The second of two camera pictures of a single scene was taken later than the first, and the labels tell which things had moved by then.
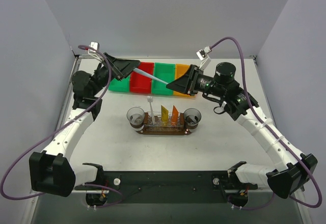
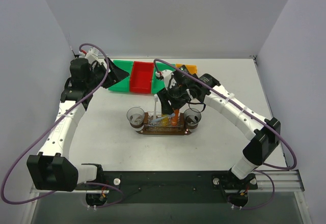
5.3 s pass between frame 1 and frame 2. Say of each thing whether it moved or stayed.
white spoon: moved
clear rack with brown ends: stayed
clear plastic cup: stayed
